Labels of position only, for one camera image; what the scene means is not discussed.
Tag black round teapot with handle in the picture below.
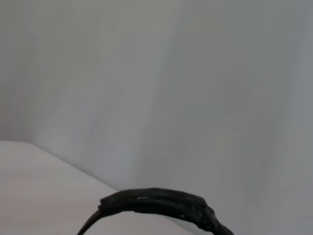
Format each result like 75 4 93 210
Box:
76 187 235 235

